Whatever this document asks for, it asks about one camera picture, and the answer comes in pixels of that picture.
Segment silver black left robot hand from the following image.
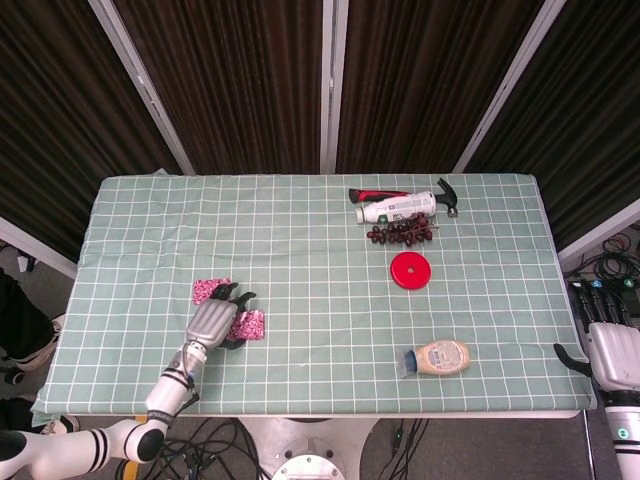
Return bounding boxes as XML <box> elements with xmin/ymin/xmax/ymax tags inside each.
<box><xmin>185</xmin><ymin>281</ymin><xmax>259</xmax><ymax>351</ymax></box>

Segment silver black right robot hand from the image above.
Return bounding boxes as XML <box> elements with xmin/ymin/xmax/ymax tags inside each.
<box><xmin>553</xmin><ymin>282</ymin><xmax>640</xmax><ymax>394</ymax></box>

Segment green checked tablecloth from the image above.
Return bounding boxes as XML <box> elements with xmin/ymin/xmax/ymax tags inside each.
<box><xmin>30</xmin><ymin>172</ymin><xmax>599</xmax><ymax>419</ymax></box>

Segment beige mayonnaise squeeze bottle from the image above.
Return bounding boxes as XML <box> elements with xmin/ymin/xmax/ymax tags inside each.
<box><xmin>396</xmin><ymin>339</ymin><xmax>472</xmax><ymax>379</ymax></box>

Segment black trousers leg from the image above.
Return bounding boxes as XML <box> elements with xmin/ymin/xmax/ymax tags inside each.
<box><xmin>0</xmin><ymin>268</ymin><xmax>57</xmax><ymax>432</ymax></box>

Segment red round disc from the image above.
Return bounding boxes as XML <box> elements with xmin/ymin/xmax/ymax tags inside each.
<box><xmin>389</xmin><ymin>252</ymin><xmax>433</xmax><ymax>290</ymax></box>

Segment red black claw hammer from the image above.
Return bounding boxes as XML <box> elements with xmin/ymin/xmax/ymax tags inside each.
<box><xmin>348</xmin><ymin>178</ymin><xmax>460</xmax><ymax>219</ymax></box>

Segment dark red grape bunch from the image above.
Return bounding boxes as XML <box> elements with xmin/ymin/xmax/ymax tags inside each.
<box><xmin>366</xmin><ymin>211</ymin><xmax>441</xmax><ymax>247</ymax></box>

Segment white plastic drink bottle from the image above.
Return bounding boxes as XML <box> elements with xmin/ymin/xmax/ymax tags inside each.
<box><xmin>354</xmin><ymin>189</ymin><xmax>437</xmax><ymax>225</ymax></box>

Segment dark brown pleated curtain panel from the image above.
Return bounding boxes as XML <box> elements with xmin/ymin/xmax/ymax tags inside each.
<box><xmin>335</xmin><ymin>0</ymin><xmax>546</xmax><ymax>175</ymax></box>
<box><xmin>112</xmin><ymin>0</ymin><xmax>325</xmax><ymax>175</ymax></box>
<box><xmin>464</xmin><ymin>0</ymin><xmax>640</xmax><ymax>246</ymax></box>
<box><xmin>0</xmin><ymin>0</ymin><xmax>187</xmax><ymax>261</ymax></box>

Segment coiled cables with power strip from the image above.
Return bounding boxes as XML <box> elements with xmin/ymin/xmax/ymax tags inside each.
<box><xmin>564</xmin><ymin>224</ymin><xmax>640</xmax><ymax>292</ymax></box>

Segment white partition frame post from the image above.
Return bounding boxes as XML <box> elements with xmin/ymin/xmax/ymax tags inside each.
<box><xmin>319</xmin><ymin>0</ymin><xmax>350</xmax><ymax>175</ymax></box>
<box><xmin>452</xmin><ymin>0</ymin><xmax>571</xmax><ymax>174</ymax></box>
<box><xmin>0</xmin><ymin>215</ymin><xmax>79</xmax><ymax>279</ymax></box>
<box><xmin>557</xmin><ymin>197</ymin><xmax>640</xmax><ymax>271</ymax></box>
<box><xmin>89</xmin><ymin>0</ymin><xmax>196</xmax><ymax>175</ymax></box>

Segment black floor cable bundle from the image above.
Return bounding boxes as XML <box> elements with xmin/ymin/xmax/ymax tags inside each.
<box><xmin>114</xmin><ymin>417</ymin><xmax>264</xmax><ymax>480</ymax></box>

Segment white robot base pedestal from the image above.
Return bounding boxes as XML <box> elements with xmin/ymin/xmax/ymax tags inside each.
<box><xmin>239</xmin><ymin>417</ymin><xmax>381</xmax><ymax>480</ymax></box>

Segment black cable with green light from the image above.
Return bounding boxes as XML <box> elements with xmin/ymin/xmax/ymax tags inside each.
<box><xmin>384</xmin><ymin>417</ymin><xmax>431</xmax><ymax>480</ymax></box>

